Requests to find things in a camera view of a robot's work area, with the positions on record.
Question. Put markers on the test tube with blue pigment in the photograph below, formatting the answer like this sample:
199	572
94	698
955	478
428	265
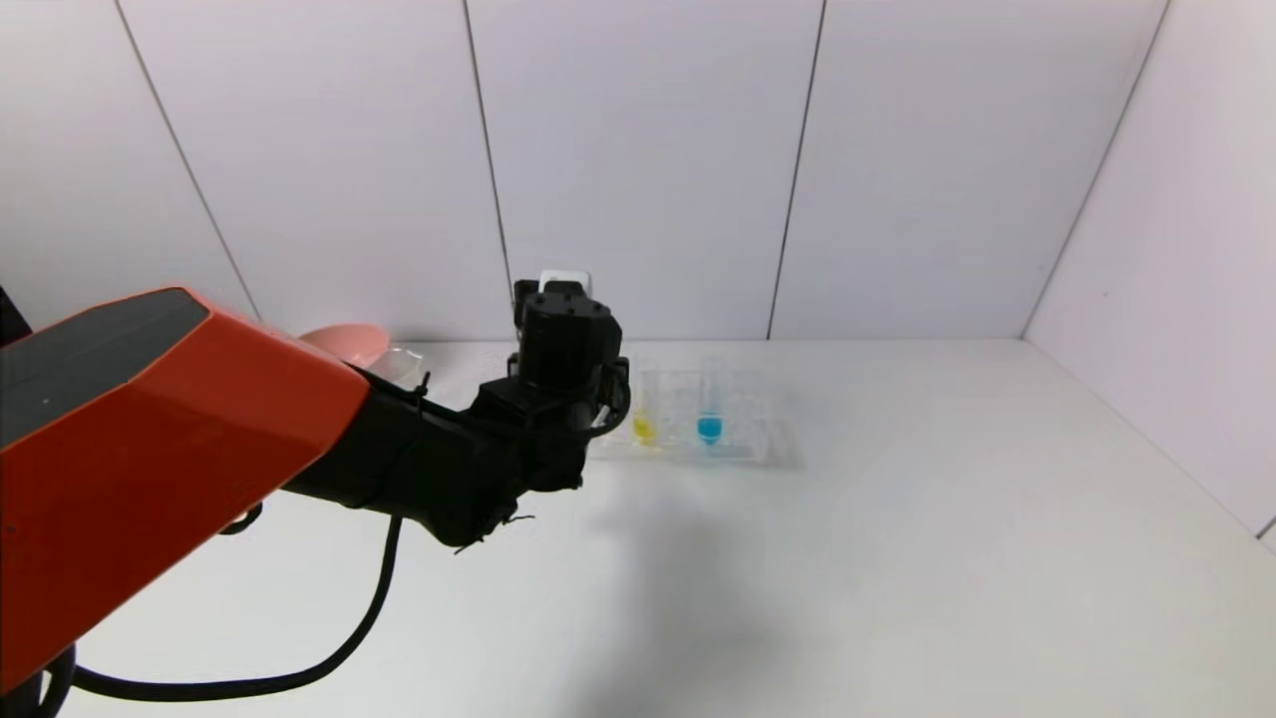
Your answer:
710	429

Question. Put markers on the clear acrylic test tube rack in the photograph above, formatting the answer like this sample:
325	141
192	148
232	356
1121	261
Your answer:
743	439

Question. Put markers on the test tube with yellow pigment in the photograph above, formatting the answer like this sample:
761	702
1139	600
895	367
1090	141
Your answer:
645	429

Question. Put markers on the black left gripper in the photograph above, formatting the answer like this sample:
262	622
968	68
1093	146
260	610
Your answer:
568	339

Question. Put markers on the pink plastic bowl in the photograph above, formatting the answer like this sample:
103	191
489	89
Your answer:
349	341

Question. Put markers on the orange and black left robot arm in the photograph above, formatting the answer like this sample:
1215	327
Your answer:
150	449

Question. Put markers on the white wrist camera black mount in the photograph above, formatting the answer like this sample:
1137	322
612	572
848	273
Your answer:
564	277

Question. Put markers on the clear glass beaker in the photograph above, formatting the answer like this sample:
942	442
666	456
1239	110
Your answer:
404	367

